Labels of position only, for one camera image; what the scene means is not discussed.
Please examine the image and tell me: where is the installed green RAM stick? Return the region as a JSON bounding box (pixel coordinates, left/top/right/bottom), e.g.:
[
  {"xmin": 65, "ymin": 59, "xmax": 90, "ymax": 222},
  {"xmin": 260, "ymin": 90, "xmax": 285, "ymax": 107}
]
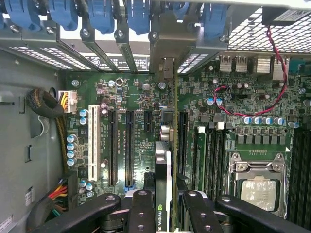
[{"xmin": 194, "ymin": 125, "xmax": 207, "ymax": 194}]

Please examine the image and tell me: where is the installed CPU with thermal paste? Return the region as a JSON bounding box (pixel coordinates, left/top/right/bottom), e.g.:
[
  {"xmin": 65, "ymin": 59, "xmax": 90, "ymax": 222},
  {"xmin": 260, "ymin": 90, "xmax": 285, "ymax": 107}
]
[{"xmin": 242, "ymin": 179, "xmax": 278, "ymax": 212}]

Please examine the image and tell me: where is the long black expansion slot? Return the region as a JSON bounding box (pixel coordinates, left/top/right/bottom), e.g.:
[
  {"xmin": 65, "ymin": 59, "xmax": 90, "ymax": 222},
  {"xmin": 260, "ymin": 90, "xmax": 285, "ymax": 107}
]
[
  {"xmin": 178, "ymin": 111, "xmax": 190, "ymax": 176},
  {"xmin": 107, "ymin": 110, "xmax": 119, "ymax": 188},
  {"xmin": 124, "ymin": 110, "xmax": 136, "ymax": 192}
]

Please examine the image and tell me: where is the metal CPU socket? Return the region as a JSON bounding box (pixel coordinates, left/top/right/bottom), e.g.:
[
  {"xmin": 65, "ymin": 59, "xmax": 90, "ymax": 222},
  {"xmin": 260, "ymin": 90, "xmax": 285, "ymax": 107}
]
[{"xmin": 228, "ymin": 151, "xmax": 289, "ymax": 219}]

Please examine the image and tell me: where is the white PCI expansion slot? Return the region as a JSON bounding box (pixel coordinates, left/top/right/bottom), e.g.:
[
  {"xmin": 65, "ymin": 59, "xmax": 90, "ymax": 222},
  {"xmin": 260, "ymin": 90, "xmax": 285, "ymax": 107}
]
[{"xmin": 88, "ymin": 104, "xmax": 101, "ymax": 182}]

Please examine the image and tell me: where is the short black expansion slot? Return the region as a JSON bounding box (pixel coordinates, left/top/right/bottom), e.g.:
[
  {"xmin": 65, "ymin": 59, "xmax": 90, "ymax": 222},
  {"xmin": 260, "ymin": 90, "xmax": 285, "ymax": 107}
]
[{"xmin": 143, "ymin": 111, "xmax": 154, "ymax": 133}]

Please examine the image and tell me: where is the green Dell motherboard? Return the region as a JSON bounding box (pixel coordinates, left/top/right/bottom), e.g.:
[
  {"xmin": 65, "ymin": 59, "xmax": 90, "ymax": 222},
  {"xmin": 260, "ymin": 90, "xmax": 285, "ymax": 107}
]
[{"xmin": 62, "ymin": 55, "xmax": 311, "ymax": 233}]

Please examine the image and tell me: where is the white power connector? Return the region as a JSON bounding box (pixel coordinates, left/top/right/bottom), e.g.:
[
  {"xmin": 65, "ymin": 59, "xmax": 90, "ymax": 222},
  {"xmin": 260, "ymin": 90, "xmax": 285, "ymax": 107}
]
[{"xmin": 58, "ymin": 90, "xmax": 78, "ymax": 114}]

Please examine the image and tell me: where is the open black PC case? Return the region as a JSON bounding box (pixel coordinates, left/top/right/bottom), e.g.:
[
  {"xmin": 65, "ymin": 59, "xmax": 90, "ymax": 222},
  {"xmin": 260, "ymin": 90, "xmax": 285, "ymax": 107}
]
[{"xmin": 0, "ymin": 0, "xmax": 311, "ymax": 233}]

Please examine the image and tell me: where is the silver USB port block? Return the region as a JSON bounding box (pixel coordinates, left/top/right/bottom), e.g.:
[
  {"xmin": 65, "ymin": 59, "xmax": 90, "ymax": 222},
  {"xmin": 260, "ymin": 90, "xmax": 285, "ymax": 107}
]
[{"xmin": 218, "ymin": 55, "xmax": 249, "ymax": 74}]

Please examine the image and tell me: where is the solid metal slot cover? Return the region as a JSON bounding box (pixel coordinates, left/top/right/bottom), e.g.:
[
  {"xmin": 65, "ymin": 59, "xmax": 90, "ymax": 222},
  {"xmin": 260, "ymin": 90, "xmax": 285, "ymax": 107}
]
[
  {"xmin": 114, "ymin": 28, "xmax": 139, "ymax": 73},
  {"xmin": 79, "ymin": 27, "xmax": 120, "ymax": 72}
]

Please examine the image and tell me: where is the vented metal slot cover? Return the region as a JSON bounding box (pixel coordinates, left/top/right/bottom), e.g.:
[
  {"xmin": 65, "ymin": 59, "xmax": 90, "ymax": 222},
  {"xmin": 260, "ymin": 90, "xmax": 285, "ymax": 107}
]
[
  {"xmin": 0, "ymin": 24, "xmax": 73, "ymax": 71},
  {"xmin": 21, "ymin": 26, "xmax": 94, "ymax": 71}
]

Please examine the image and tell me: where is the blue card retention latch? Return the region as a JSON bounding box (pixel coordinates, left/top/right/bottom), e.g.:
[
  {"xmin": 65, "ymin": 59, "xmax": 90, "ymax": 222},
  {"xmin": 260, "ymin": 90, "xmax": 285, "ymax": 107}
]
[
  {"xmin": 48, "ymin": 0, "xmax": 79, "ymax": 32},
  {"xmin": 202, "ymin": 2, "xmax": 229, "ymax": 40},
  {"xmin": 170, "ymin": 1, "xmax": 190, "ymax": 20},
  {"xmin": 88, "ymin": 0, "xmax": 115, "ymax": 35},
  {"xmin": 4, "ymin": 0, "xmax": 41, "ymax": 32},
  {"xmin": 127, "ymin": 0, "xmax": 152, "ymax": 36}
]

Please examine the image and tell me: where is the coloured power wire bundle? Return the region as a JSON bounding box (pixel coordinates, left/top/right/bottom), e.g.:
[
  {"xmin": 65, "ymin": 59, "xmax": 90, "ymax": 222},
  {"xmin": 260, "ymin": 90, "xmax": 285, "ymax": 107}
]
[{"xmin": 47, "ymin": 173, "xmax": 79, "ymax": 219}]

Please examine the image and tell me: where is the braided black cable sleeve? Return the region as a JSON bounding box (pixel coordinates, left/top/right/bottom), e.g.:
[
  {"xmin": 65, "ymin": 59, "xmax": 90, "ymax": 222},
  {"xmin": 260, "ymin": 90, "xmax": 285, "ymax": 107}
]
[{"xmin": 25, "ymin": 88, "xmax": 69, "ymax": 172}]

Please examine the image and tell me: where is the red and black twisted wire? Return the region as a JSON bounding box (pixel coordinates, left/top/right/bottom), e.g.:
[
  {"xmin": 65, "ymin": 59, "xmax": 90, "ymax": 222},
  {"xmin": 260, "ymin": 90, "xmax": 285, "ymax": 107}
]
[{"xmin": 212, "ymin": 25, "xmax": 289, "ymax": 117}]

